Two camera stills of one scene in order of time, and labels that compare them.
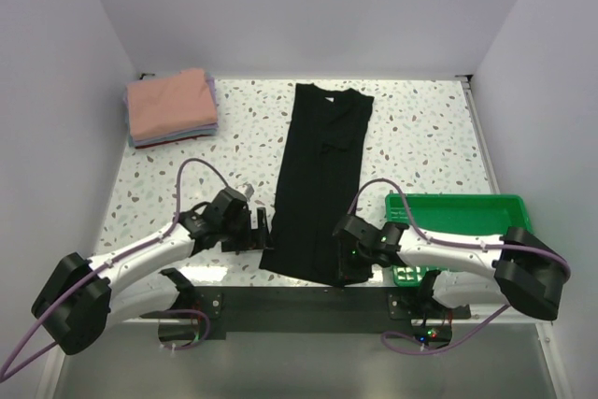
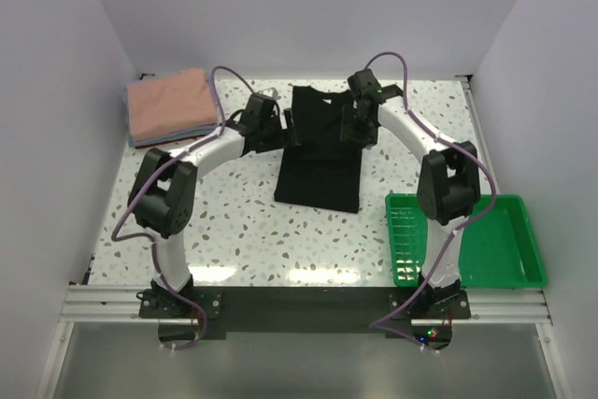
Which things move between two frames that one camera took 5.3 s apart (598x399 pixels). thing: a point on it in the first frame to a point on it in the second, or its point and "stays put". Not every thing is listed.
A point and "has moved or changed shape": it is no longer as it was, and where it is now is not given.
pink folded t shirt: [165, 105] stays put
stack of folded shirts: [170, 107] stays put
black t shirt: [318, 180] has moved or changed shape
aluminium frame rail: [490, 314] stays put
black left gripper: [253, 238] to [279, 140]
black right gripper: [348, 274] to [349, 132]
